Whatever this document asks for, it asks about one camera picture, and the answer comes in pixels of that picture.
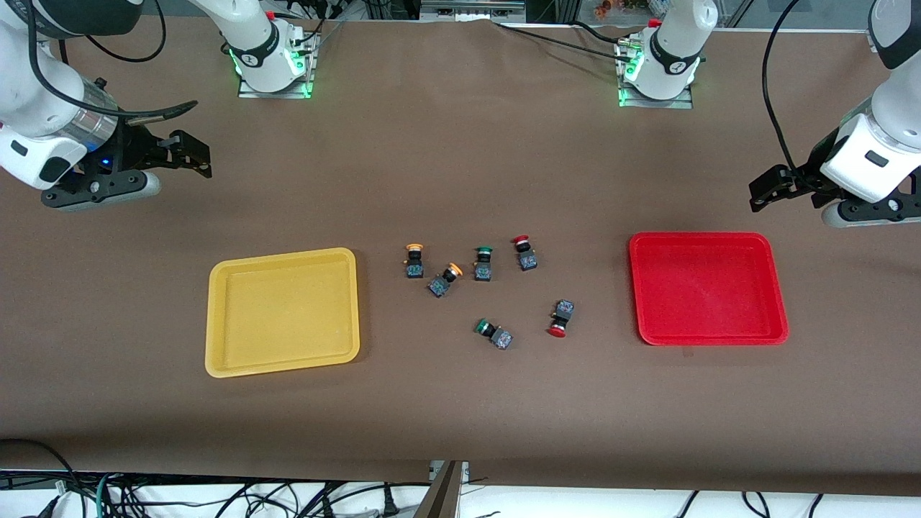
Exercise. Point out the black power plug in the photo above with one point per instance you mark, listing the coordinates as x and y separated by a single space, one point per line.
389 502

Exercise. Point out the aluminium frame profile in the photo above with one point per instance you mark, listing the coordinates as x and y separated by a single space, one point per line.
471 8

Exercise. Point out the red plastic tray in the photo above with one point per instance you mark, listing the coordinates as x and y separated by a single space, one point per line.
707 288

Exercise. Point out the red push button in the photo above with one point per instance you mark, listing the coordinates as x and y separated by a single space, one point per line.
560 319
526 254

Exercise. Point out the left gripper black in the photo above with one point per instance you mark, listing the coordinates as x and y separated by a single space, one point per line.
804 177

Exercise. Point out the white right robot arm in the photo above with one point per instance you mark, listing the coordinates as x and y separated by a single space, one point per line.
29 86

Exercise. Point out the yellow plastic tray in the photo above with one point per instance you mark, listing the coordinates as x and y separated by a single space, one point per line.
284 313

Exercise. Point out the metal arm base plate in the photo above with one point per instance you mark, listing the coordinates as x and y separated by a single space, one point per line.
306 83
680 102

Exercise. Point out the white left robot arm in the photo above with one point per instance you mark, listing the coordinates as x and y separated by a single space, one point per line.
669 50

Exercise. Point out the green push button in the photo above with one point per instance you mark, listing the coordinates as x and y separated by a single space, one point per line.
495 334
483 265

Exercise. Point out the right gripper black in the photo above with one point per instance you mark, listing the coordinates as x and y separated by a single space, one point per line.
137 149

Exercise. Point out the brown table mat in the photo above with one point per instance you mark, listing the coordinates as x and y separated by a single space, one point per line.
460 165

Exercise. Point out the yellow push button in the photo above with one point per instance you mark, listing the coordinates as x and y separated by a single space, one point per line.
414 262
443 281

